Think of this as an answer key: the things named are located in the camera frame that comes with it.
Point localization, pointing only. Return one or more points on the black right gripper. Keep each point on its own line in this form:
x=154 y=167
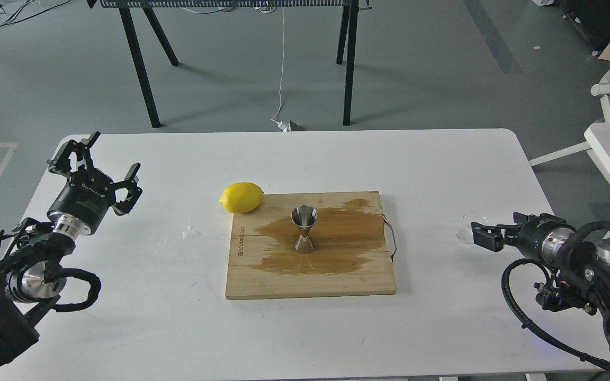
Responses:
x=537 y=237

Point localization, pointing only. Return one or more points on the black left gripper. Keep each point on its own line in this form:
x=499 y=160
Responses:
x=84 y=195

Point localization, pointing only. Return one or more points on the small clear glass cup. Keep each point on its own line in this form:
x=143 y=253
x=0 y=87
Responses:
x=463 y=230

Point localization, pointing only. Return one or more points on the steel double jigger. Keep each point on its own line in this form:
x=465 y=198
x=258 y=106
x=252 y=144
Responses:
x=304 y=217

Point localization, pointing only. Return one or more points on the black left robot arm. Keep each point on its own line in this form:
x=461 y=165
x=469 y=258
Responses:
x=32 y=280

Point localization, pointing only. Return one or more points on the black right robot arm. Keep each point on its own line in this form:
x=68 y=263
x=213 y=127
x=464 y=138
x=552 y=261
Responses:
x=575 y=264

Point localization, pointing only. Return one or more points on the yellow lemon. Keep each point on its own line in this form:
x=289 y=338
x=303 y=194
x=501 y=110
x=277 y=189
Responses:
x=240 y=198

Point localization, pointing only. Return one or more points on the wooden cutting board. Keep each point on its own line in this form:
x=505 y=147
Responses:
x=350 y=256

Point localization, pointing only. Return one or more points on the black metal table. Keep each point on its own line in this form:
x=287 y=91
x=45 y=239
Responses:
x=241 y=49

